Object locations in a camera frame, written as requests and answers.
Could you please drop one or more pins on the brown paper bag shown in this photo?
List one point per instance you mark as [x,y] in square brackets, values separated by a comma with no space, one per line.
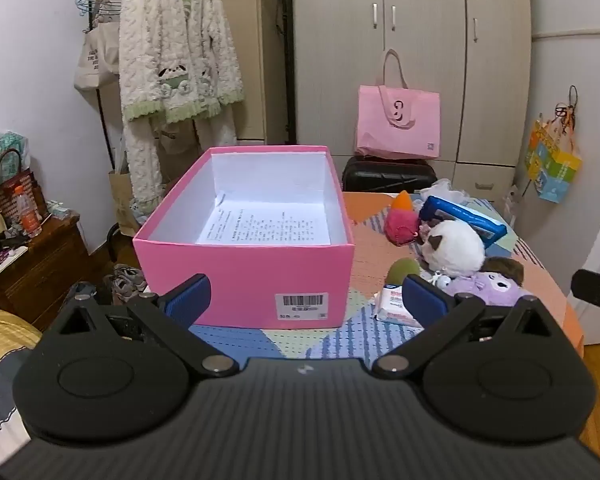
[122,195]

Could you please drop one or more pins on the pink tote bag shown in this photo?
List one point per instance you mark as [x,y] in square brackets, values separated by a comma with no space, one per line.
[397,120]

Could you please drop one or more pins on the plastic bag of tissues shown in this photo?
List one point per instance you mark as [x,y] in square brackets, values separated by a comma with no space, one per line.
[10,142]

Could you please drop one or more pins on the pink cardboard box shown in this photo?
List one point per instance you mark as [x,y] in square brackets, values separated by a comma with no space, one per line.
[260,275]

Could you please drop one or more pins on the white wall conduit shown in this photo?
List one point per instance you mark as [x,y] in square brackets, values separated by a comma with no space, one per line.
[575,34]

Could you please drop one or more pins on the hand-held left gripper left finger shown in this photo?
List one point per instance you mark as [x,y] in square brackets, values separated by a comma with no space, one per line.
[190,299]

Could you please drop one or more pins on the cream canvas tote bag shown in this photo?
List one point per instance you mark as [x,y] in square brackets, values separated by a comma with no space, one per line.
[97,60]

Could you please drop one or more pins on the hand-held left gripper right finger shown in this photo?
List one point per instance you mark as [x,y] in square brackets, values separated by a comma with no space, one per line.
[422,301]

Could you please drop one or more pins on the white mesh bath puff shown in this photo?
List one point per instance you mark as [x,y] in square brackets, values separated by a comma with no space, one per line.
[442,191]

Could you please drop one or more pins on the colourful hanging paper bag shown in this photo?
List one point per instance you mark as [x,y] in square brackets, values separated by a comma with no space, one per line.
[555,165]

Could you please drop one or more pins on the black clothes rack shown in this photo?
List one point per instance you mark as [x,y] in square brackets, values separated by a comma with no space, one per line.
[105,130]

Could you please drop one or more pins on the green makeup sponge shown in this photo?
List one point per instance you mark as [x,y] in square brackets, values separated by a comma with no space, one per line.
[400,272]

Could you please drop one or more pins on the blue wet wipes packet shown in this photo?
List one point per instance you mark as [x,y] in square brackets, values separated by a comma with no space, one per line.
[460,215]

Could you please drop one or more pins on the brown patterned gift bag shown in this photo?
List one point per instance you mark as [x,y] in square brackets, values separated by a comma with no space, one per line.
[10,187]

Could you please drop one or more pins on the orange makeup sponge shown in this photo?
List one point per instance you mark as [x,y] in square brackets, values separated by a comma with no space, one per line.
[402,202]

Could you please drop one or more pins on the purple plush toy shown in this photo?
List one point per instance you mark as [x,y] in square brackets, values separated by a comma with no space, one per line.
[485,285]

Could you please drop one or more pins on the patchwork tablecloth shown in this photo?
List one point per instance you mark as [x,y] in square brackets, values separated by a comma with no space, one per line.
[370,260]

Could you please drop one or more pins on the white tissue packet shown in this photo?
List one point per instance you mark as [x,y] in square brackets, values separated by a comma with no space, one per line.
[390,307]

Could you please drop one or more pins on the white round plush toy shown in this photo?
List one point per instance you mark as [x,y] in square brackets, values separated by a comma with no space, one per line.
[455,250]

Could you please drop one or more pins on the orange drink bottle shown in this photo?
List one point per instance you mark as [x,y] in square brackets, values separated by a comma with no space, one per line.
[29,212]

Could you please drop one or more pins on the black suitcase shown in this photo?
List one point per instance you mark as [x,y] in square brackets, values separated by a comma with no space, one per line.
[385,175]

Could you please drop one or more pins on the wooden nightstand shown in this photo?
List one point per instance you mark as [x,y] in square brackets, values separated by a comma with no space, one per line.
[45,265]

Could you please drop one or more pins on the beige wardrobe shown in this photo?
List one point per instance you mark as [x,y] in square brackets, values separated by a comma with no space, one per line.
[420,10]

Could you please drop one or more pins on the pink plush toy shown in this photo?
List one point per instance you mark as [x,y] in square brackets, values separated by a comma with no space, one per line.
[400,227]

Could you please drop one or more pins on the fluffy cream green cardigan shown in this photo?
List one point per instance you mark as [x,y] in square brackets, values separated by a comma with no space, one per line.
[175,50]

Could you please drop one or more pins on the black tripod pole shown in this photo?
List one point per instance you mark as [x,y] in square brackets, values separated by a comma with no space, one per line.
[286,60]

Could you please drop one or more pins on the printed paper sheet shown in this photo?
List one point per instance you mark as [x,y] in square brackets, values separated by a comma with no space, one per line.
[270,222]

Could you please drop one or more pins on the yellow grey bed blanket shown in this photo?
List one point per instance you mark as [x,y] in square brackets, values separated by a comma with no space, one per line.
[0,350]

